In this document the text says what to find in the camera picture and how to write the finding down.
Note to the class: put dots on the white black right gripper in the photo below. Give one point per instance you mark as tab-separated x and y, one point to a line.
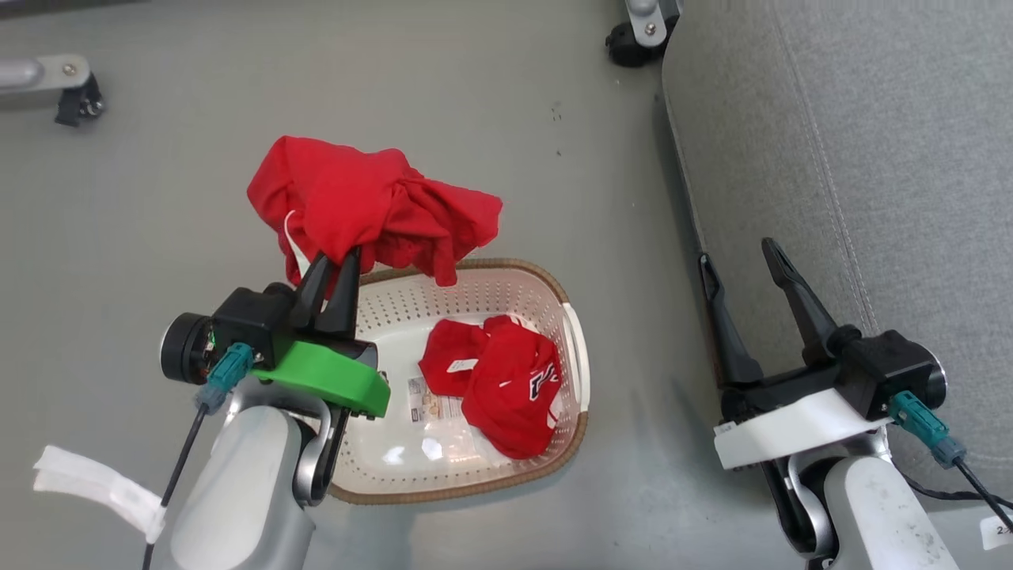
791	423

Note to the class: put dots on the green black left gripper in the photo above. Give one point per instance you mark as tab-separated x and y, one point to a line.
332	376

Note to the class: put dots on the red garment with white trim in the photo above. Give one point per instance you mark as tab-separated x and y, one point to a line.
356	198

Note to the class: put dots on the white perforated basket brown rim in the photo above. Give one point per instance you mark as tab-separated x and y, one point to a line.
411	463

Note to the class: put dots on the small plain red garment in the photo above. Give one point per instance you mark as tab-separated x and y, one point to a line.
447	352

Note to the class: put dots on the printed paper label sticker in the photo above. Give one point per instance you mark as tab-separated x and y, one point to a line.
434	404

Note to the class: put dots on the red garment with white logo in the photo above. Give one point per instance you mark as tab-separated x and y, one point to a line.
514	396

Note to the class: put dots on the grey fabric sofa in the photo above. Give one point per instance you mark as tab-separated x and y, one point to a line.
910	158

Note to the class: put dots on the small white paper tag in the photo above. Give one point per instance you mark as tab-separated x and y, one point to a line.
999	532

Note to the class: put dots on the black caster wheel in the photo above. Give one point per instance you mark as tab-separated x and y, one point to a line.
77	103
629	47

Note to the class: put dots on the grey metal partition stand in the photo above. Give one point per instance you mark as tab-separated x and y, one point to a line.
36	73
649	16

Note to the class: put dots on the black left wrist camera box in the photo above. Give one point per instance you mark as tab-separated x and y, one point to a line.
249	324

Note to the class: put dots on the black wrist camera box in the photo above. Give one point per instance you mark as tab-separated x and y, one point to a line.
249	324
890	368

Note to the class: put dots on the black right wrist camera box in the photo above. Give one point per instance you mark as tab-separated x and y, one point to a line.
890	368

